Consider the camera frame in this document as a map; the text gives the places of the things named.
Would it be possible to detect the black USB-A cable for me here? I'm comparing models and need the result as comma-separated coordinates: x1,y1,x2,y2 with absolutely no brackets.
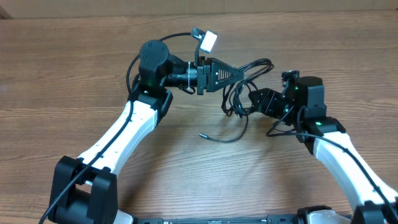
228,58,275,118

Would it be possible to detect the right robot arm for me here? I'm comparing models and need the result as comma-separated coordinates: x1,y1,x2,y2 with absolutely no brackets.
249,77,397,223

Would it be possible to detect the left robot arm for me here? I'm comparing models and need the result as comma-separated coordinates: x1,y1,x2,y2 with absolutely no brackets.
40,39,244,224

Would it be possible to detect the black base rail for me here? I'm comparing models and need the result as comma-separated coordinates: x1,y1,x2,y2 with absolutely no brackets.
132,214,305,224

